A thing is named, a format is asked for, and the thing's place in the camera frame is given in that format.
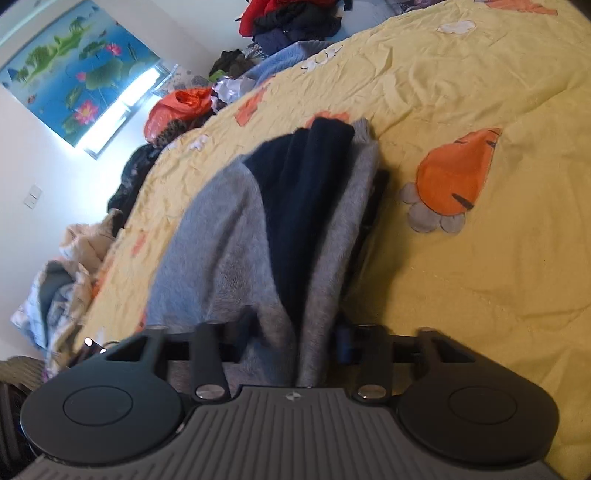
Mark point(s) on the black clothes heap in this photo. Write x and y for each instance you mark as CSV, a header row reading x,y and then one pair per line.
x,y
134,184

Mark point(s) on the black padded garment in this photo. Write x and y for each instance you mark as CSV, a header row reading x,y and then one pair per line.
x,y
295,18

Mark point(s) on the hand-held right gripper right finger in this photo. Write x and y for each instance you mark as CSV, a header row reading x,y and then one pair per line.
x,y
344,344

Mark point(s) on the lotus pond curtain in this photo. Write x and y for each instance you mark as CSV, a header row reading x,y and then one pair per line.
x,y
69,64

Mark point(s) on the leopard print fur item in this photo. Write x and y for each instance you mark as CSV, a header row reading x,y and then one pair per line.
x,y
170,133

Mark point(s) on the floral quilt heap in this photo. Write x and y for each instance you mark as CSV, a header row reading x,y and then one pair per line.
x,y
69,277

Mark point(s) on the white crumpled plastic bag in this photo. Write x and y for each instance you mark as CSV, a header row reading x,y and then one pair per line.
x,y
231,90

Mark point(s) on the yellow printed bed sheet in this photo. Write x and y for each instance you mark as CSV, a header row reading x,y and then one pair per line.
x,y
461,277

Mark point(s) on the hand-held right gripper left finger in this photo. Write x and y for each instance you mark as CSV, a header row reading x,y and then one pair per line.
x,y
210,360

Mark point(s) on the dark brown clothes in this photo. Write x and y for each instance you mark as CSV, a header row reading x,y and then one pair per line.
x,y
231,64

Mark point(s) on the grey and navy sweater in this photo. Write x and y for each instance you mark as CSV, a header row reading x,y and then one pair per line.
x,y
231,249

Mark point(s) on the light blue knitted blanket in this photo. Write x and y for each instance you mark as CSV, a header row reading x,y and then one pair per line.
x,y
286,60

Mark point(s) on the window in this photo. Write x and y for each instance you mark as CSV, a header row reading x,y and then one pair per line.
x,y
124,110

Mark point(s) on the dark purple garment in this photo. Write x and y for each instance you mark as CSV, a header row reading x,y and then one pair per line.
x,y
277,41

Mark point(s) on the white wall switch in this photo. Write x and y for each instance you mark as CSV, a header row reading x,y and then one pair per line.
x,y
33,197

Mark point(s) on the orange plastic bag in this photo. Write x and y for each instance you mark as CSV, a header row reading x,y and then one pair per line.
x,y
178,108

